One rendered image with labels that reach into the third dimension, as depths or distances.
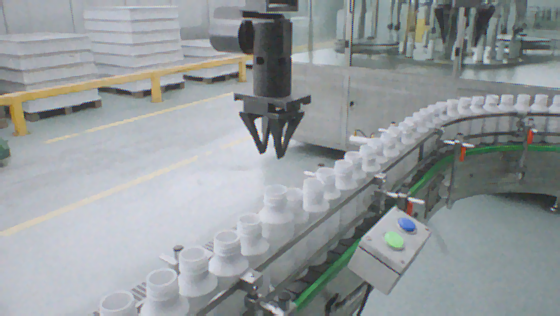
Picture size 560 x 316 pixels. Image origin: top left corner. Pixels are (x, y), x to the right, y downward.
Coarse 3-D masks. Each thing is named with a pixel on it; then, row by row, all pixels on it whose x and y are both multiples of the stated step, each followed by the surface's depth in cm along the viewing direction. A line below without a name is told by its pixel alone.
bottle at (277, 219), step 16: (272, 192) 72; (272, 208) 69; (288, 208) 71; (272, 224) 69; (288, 224) 70; (272, 240) 70; (288, 240) 71; (288, 256) 72; (272, 272) 72; (288, 272) 73
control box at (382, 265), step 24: (408, 216) 79; (384, 240) 70; (408, 240) 73; (360, 264) 71; (384, 264) 69; (408, 264) 69; (360, 288) 81; (384, 288) 70; (336, 312) 86; (360, 312) 78
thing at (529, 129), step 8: (520, 112) 148; (520, 120) 149; (528, 120) 143; (528, 128) 143; (520, 136) 150; (528, 136) 144; (528, 144) 146; (520, 160) 148; (520, 168) 149; (520, 176) 149
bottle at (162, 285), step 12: (156, 276) 54; (168, 276) 55; (156, 288) 51; (168, 288) 52; (156, 300) 52; (168, 300) 52; (180, 300) 54; (144, 312) 53; (156, 312) 52; (168, 312) 52; (180, 312) 53
